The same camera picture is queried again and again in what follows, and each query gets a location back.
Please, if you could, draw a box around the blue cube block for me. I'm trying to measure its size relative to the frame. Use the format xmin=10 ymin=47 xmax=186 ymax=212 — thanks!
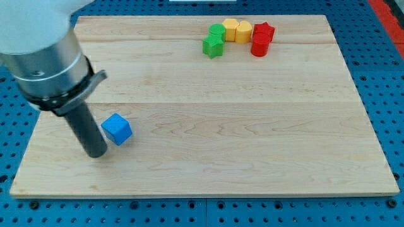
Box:
xmin=101 ymin=113 xmax=133 ymax=146

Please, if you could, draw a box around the green star block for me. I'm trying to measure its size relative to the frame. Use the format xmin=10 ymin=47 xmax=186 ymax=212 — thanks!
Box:
xmin=202 ymin=34 xmax=224 ymax=59

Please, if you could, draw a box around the red star block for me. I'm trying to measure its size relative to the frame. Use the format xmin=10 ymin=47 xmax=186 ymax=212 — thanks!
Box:
xmin=252 ymin=21 xmax=275 ymax=42

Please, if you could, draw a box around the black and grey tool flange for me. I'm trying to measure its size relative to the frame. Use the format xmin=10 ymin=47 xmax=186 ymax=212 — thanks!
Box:
xmin=19 ymin=57 xmax=107 ymax=117

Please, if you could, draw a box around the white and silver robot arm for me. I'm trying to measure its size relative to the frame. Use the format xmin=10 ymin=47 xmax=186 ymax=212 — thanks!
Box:
xmin=1 ymin=0 xmax=107 ymax=158

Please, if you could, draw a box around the light wooden board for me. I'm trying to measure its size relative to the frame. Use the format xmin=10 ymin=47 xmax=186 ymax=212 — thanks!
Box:
xmin=9 ymin=15 xmax=400 ymax=199

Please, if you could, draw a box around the red cylinder block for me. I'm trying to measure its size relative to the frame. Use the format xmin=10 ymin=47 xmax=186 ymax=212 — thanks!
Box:
xmin=251 ymin=33 xmax=270 ymax=57

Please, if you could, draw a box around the green cylinder block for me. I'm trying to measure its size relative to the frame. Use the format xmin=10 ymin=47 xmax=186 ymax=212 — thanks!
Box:
xmin=208 ymin=23 xmax=226 ymax=42

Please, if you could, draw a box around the yellow hexagon block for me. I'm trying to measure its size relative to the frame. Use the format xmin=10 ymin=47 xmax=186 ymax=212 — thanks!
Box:
xmin=222 ymin=18 xmax=239 ymax=42

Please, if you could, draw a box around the yellow heart block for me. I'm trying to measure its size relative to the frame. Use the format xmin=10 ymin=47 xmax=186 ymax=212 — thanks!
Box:
xmin=235 ymin=21 xmax=253 ymax=44

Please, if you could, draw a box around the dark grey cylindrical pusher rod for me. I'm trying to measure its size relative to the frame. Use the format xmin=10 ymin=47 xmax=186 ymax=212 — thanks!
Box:
xmin=64 ymin=102 xmax=107 ymax=158

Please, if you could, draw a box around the red tape strip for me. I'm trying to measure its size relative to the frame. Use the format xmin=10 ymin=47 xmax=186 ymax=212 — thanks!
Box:
xmin=368 ymin=0 xmax=403 ymax=57

